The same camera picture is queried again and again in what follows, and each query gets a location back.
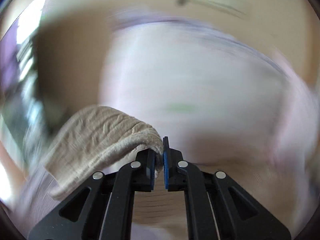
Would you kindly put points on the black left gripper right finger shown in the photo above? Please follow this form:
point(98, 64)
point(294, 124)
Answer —
point(218, 207)

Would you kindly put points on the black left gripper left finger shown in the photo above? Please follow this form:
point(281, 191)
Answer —
point(102, 206)

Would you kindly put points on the beige knit sweater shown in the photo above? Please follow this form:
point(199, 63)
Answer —
point(93, 139)

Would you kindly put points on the white floral pillow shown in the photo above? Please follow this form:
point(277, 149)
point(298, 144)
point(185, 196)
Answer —
point(213, 96)

